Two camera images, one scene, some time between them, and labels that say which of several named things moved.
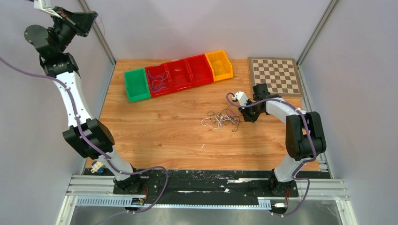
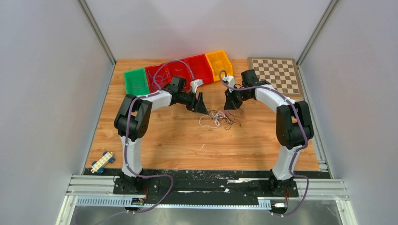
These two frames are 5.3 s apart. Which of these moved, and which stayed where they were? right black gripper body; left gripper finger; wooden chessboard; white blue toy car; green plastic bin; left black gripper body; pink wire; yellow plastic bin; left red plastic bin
Moved: pink wire; left gripper finger; right black gripper body; left black gripper body
Stayed: green plastic bin; white blue toy car; yellow plastic bin; left red plastic bin; wooden chessboard
